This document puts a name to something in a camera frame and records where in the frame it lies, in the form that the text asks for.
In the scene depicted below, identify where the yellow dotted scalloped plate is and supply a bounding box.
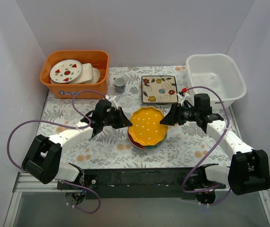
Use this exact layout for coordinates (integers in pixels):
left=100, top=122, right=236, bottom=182
left=128, top=106, right=168, bottom=146

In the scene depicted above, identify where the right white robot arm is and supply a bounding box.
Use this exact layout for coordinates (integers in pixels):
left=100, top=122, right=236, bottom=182
left=160, top=94, right=270, bottom=195

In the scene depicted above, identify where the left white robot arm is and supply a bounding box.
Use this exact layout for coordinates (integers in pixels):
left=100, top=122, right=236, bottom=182
left=22, top=99, right=132, bottom=189

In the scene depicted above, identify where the white plastic bin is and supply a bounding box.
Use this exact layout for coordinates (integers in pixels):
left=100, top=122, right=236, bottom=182
left=186, top=53, right=247, bottom=110

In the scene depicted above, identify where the orange plastic bin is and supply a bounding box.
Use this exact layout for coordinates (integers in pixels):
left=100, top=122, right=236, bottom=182
left=40, top=50, right=109, bottom=99

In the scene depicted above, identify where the dark plate under square plate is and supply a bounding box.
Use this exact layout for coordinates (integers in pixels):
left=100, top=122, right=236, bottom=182
left=154, top=103, right=171, bottom=106

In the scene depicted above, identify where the large red teal plate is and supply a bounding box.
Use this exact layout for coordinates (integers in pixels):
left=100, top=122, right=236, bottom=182
left=128, top=133, right=167, bottom=151

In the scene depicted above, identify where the floral patterned table mat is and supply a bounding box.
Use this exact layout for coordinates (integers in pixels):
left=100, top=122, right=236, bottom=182
left=38, top=66, right=230, bottom=169

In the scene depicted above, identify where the small grey white cup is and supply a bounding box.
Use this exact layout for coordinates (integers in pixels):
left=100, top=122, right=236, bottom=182
left=114, top=78, right=126, bottom=94

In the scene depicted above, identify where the square floral plate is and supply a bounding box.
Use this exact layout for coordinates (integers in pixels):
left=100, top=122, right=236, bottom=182
left=142, top=75, right=178, bottom=105

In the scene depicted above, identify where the small cream plate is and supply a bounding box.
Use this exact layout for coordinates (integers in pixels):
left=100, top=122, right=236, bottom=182
left=86, top=68, right=100, bottom=84

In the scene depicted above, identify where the cream rectangular plate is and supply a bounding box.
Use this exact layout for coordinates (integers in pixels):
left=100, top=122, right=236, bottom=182
left=72, top=63, right=93, bottom=84

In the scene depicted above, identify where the round watermelon pattern plate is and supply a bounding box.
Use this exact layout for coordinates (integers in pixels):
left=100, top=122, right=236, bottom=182
left=49, top=60, right=82, bottom=84

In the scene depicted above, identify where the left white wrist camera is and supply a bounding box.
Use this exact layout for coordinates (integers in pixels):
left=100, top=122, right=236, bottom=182
left=105, top=95, right=119, bottom=109

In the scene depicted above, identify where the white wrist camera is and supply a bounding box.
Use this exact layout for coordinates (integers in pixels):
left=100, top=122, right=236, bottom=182
left=177, top=88, right=190, bottom=106
left=105, top=95, right=119, bottom=109

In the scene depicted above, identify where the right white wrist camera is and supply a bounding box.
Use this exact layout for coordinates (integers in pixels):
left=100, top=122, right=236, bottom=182
left=177, top=88, right=190, bottom=106

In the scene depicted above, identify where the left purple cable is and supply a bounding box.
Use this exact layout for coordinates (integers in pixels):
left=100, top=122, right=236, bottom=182
left=6, top=90, right=109, bottom=214

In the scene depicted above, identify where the purple cable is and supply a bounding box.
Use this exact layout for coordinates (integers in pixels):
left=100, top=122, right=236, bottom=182
left=181, top=86, right=232, bottom=207
left=6, top=90, right=109, bottom=214

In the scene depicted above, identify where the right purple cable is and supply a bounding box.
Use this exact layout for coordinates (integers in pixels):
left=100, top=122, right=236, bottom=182
left=181, top=86, right=232, bottom=207

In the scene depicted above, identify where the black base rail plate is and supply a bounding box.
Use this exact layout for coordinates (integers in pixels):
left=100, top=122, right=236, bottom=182
left=56, top=165, right=228, bottom=199

